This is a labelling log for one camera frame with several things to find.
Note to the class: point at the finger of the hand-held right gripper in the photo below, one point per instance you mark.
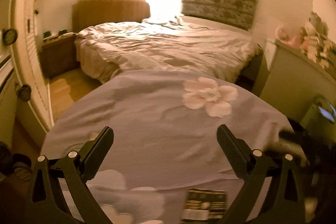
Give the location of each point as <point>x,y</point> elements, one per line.
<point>288,136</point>

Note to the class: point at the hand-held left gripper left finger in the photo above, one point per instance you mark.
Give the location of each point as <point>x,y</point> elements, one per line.
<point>98,150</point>

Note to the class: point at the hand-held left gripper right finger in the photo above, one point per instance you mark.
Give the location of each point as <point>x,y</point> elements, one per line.
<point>232,149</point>

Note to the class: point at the black printed packet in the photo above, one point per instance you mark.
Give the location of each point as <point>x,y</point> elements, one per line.
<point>204,204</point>

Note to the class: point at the green floor appliance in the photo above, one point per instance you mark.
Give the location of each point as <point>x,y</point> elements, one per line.
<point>312,113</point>

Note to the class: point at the white cabinet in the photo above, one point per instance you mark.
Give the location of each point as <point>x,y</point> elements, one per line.
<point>288,77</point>

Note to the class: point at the round black door knob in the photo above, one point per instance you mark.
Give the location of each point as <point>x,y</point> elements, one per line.
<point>24,92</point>
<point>10,36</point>

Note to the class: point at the pink desk fan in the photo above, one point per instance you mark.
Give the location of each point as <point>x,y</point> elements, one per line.
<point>286,35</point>

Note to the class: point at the wooden nightstand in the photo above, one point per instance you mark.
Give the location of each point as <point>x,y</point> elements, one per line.
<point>59,56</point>

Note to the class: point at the bed with white duvet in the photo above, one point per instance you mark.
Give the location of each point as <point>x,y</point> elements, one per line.
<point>162,48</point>

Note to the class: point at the small dark nightstand item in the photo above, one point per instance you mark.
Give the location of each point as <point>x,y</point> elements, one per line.
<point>62,32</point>
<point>47,34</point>

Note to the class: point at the white louvered wardrobe door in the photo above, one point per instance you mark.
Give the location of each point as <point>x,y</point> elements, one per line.
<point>29,29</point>

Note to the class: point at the brown padded headboard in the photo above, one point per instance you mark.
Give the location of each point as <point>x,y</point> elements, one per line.
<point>110,11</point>

